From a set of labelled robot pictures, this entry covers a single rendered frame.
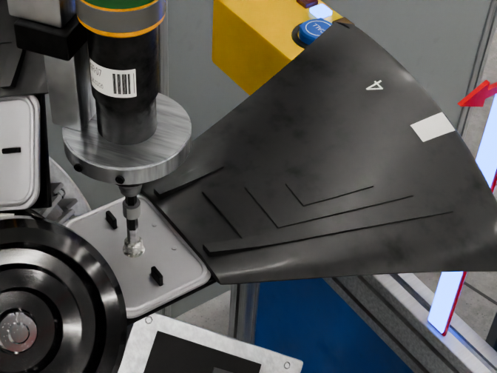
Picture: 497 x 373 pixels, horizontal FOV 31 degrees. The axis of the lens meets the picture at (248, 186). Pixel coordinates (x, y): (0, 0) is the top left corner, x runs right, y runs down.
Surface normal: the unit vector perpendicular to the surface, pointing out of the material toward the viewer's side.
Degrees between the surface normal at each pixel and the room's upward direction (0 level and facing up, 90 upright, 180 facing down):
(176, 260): 0
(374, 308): 90
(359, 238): 16
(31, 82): 43
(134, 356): 50
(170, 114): 0
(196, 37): 90
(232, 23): 90
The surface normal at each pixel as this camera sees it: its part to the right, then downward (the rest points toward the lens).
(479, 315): 0.05, -0.73
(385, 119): 0.18, -0.55
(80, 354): 0.47, -0.02
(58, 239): 0.36, 0.22
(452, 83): 0.57, 0.58
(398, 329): -0.81, 0.37
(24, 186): -0.37, -0.08
